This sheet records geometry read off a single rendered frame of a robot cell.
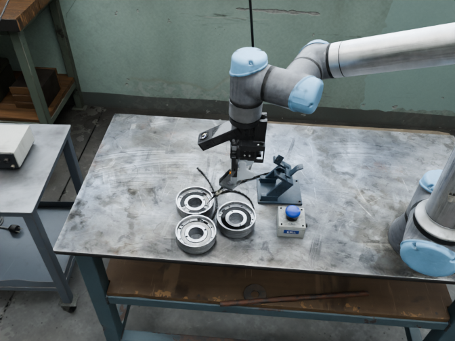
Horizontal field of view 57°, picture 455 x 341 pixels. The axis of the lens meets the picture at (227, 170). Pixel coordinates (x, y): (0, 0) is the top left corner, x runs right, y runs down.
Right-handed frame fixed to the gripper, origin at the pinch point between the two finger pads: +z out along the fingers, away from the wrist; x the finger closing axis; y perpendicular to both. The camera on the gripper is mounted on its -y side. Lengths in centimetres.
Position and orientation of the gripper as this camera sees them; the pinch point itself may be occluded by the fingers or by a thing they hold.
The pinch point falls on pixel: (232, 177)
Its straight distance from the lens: 109.3
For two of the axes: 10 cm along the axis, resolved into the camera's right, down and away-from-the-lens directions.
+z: -0.3, 7.3, 6.9
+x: 0.2, -6.9, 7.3
